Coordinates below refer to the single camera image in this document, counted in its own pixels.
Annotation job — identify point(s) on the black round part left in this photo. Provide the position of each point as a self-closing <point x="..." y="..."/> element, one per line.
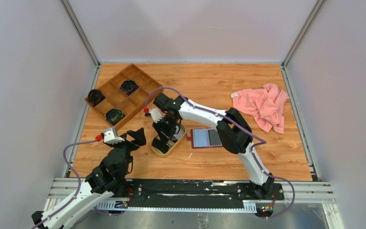
<point x="95" y="97"/>

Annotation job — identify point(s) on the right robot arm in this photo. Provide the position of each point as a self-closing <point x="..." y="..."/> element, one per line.
<point x="234" y="132"/>

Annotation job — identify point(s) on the silver VIP card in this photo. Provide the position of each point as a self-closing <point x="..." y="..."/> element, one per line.
<point x="214" y="139"/>

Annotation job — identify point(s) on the pink cloth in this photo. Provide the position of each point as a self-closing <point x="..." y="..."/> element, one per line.
<point x="265" y="105"/>

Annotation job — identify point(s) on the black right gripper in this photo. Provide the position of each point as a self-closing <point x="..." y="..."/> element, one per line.
<point x="168" y="133"/>

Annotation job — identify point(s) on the brown wooden divided tray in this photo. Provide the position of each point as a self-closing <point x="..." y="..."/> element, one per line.
<point x="132" y="104"/>

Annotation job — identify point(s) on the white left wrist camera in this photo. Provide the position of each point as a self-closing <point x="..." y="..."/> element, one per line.
<point x="111" y="137"/>

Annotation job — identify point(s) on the black round part lower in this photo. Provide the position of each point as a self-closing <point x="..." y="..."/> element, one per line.
<point x="115" y="115"/>

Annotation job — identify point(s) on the black round part upper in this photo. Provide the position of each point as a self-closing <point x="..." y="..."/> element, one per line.
<point x="129" y="86"/>

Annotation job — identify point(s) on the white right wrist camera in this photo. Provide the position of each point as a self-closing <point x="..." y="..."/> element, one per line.
<point x="156" y="115"/>

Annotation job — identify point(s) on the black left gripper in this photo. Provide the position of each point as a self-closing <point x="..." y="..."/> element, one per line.
<point x="139" y="136"/>

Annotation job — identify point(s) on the black round part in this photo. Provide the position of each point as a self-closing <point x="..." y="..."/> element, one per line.
<point x="129" y="86"/>
<point x="95" y="97"/>
<point x="115" y="115"/>

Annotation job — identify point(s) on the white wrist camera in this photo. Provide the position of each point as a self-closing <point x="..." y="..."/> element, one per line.
<point x="156" y="115"/>
<point x="111" y="137"/>

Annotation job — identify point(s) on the beige oval tray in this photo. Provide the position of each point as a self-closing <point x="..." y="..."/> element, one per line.
<point x="181" y="135"/>

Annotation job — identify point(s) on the red leather card holder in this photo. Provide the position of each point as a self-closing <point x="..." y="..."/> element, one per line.
<point x="199" y="138"/>

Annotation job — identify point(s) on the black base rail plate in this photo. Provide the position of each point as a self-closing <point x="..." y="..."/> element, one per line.
<point x="186" y="195"/>

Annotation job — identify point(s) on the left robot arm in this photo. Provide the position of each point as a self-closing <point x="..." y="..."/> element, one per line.
<point x="105" y="180"/>

